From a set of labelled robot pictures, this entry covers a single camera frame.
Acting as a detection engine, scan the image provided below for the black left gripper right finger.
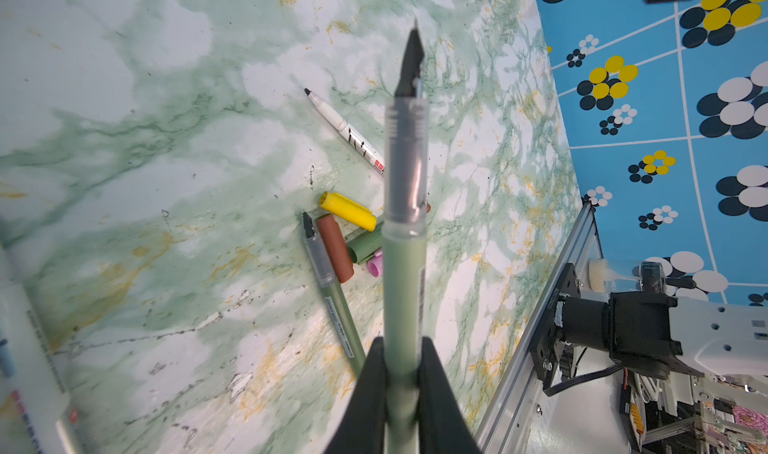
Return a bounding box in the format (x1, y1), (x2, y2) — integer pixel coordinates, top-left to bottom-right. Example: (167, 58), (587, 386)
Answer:
(417, 337), (480, 454)

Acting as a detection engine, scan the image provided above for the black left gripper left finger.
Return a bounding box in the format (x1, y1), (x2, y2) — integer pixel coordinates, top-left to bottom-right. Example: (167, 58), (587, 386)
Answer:
(324, 337), (387, 454)

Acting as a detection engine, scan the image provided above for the light green pen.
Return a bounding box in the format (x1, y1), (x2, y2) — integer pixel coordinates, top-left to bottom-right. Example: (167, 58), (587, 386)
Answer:
(382, 27), (428, 453)

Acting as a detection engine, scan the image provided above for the white marker pen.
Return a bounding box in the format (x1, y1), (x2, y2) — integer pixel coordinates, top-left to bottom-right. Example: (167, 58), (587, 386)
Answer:
(304, 88), (385, 175)

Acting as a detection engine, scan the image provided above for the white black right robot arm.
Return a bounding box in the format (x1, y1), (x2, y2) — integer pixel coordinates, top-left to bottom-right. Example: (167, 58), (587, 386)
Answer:
(537, 0), (767, 376)

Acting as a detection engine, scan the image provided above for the pink pen cap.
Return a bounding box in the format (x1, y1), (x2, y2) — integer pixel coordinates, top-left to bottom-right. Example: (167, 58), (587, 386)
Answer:
(366, 249), (383, 278)

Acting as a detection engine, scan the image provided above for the brown pen cap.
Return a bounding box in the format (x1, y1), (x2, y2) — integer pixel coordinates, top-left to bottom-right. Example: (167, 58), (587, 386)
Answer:
(316, 214), (354, 283)

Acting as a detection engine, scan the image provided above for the green pen cap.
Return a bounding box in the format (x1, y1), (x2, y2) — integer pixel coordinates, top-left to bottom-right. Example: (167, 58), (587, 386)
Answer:
(346, 215), (384, 264)

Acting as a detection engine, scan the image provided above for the dark green pen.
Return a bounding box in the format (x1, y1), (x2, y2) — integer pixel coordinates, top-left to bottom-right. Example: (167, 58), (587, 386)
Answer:
(301, 212), (366, 377)

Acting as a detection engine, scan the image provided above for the yellow pen cap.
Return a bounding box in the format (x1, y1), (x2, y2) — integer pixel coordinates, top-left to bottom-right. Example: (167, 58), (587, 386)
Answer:
(319, 191), (378, 232)

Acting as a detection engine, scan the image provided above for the pink pen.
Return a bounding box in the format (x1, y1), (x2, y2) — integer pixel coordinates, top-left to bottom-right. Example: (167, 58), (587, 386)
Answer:
(1, 253), (84, 453)

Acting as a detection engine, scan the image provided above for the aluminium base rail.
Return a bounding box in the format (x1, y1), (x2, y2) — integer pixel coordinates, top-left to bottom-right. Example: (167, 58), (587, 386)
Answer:
(475, 204), (595, 453)

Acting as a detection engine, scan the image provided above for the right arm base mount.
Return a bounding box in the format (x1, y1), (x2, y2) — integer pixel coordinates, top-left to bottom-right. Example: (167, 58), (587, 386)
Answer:
(528, 263), (581, 389)

